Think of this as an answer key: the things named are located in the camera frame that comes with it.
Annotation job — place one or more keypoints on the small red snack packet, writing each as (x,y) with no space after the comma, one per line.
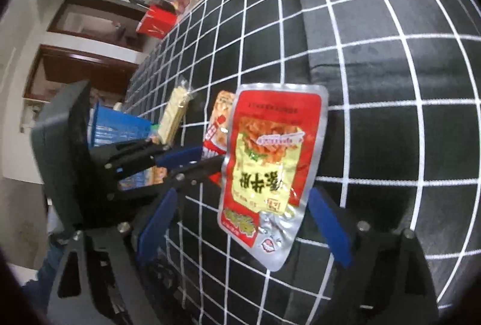
(220,118)

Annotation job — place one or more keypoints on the red cardboard box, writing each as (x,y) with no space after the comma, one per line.
(156,22)

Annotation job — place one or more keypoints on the blue plastic basket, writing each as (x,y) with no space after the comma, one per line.
(120,127)

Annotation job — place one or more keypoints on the cream cracker packet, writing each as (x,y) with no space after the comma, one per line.
(173,112)

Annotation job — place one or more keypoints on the large red silver snack pouch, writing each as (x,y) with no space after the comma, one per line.
(270,144)

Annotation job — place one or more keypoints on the person's jeans leg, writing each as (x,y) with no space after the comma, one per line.
(49,268)

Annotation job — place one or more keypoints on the black white grid tablecloth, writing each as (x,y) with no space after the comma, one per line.
(375,84)

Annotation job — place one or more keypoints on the brown wooden door frame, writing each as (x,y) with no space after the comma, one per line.
(75,73)
(94,22)

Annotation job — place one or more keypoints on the small orange snack packet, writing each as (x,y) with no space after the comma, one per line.
(139,179)

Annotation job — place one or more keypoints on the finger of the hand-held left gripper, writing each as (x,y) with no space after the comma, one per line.
(199,171)
(180,155)

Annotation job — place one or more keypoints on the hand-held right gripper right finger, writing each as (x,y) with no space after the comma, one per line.
(330,231)

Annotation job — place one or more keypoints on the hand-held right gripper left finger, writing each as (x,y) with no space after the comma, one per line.
(156,227)

